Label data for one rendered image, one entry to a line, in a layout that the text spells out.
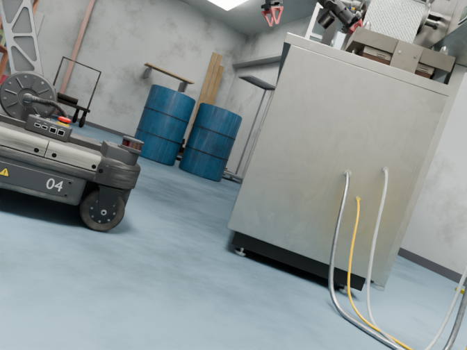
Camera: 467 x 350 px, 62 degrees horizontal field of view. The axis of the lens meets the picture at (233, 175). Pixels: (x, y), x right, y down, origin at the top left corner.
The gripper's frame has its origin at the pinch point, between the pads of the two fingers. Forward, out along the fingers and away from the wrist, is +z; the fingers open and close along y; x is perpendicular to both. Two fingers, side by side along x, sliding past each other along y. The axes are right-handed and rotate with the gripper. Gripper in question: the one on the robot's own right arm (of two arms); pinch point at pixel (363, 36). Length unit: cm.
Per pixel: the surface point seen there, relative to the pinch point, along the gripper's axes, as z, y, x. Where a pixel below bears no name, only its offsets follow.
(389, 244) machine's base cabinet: 69, 26, -55
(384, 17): 0.0, 0.2, 12.1
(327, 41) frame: -13.2, -33.1, -2.2
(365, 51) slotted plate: 6.7, 19.0, -10.9
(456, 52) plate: 32.6, -1.6, 25.7
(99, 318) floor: 15, 108, -114
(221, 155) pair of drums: -30, -317, -102
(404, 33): 11.3, 0.2, 13.9
